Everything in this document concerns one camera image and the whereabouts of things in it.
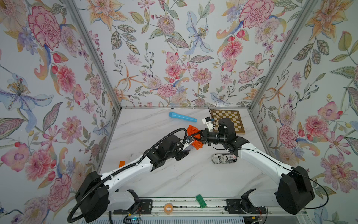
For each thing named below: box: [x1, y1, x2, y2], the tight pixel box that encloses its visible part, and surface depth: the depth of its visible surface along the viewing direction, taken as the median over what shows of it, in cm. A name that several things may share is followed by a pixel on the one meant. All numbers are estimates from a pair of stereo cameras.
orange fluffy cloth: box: [186, 124, 204, 151], surface depth 75 cm
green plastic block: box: [195, 193, 207, 209], surface depth 77 cm
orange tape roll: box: [163, 202, 174, 216], surface depth 75 cm
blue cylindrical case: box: [168, 111, 198, 123], surface depth 116 cm
